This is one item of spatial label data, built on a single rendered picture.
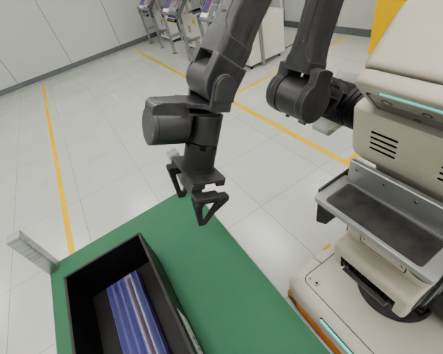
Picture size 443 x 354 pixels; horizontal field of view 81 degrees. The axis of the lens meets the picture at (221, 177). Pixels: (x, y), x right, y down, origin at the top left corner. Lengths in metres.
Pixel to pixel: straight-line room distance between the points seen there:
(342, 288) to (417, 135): 0.93
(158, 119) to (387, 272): 0.67
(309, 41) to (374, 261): 0.57
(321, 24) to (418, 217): 0.39
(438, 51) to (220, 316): 0.55
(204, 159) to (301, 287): 0.99
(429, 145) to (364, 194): 0.17
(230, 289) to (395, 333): 0.85
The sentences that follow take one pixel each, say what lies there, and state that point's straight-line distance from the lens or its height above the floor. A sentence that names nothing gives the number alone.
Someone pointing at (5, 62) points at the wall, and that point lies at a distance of 7.41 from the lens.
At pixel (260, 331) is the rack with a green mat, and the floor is 0.95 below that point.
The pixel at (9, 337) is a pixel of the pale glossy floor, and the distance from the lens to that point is 2.28.
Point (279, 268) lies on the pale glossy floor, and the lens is 1.68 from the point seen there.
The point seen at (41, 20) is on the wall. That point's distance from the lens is 7.28.
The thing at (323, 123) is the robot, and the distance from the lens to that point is 0.67.
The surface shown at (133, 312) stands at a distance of 0.61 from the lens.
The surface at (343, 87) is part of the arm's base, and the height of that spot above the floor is 1.22.
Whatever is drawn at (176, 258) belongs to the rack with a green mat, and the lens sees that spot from 0.68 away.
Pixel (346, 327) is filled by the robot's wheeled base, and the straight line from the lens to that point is 1.29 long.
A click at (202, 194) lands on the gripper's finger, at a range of 0.44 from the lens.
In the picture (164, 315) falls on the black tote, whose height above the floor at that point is 0.96.
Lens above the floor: 1.50
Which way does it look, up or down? 42 degrees down
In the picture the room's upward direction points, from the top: 16 degrees counter-clockwise
